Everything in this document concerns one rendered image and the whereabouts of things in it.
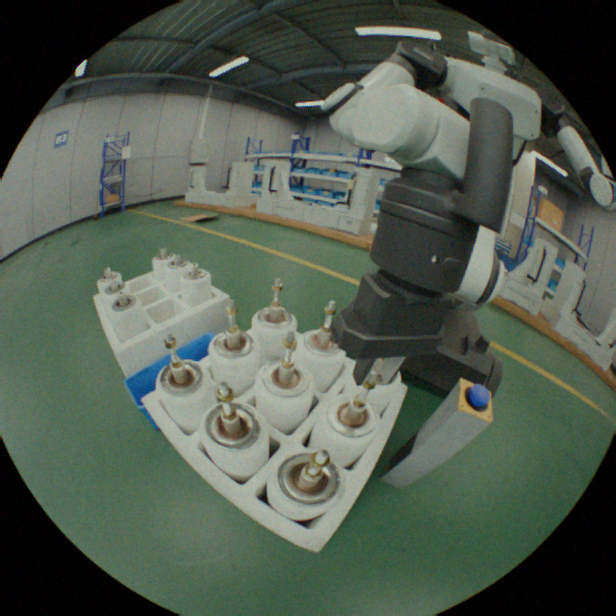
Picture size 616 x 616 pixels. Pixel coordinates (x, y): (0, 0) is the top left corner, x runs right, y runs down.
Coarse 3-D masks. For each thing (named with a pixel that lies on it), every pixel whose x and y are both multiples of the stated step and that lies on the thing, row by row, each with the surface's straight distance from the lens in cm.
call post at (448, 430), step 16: (448, 400) 41; (432, 416) 45; (448, 416) 37; (464, 416) 36; (416, 432) 50; (432, 432) 40; (448, 432) 39; (464, 432) 39; (400, 448) 56; (416, 448) 44; (432, 448) 43; (448, 448) 43; (400, 464) 50; (416, 464) 48; (432, 464) 48; (384, 480) 58; (400, 480) 56; (416, 480) 55
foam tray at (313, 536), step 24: (264, 360) 49; (216, 384) 45; (336, 384) 47; (312, 408) 47; (384, 408) 51; (168, 432) 41; (384, 432) 43; (192, 456) 39; (360, 456) 42; (216, 480) 36; (264, 480) 36; (360, 480) 38; (240, 504) 35; (264, 504) 35; (288, 528) 35; (312, 528) 36; (336, 528) 36
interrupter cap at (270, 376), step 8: (280, 360) 39; (264, 368) 37; (272, 368) 37; (296, 368) 38; (304, 368) 38; (264, 376) 36; (272, 376) 36; (296, 376) 37; (304, 376) 37; (264, 384) 35; (272, 384) 35; (280, 384) 36; (288, 384) 36; (296, 384) 36; (304, 384) 36; (272, 392) 34; (280, 392) 34; (288, 392) 34; (296, 392) 34
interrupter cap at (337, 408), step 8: (336, 400) 35; (344, 400) 35; (328, 408) 34; (336, 408) 34; (344, 408) 35; (368, 408) 36; (328, 416) 33; (336, 416) 33; (344, 416) 34; (368, 416) 35; (376, 416) 35; (336, 424) 32; (344, 424) 33; (352, 424) 33; (360, 424) 34; (368, 424) 34; (344, 432) 32; (352, 432) 32; (360, 432) 33; (368, 432) 33
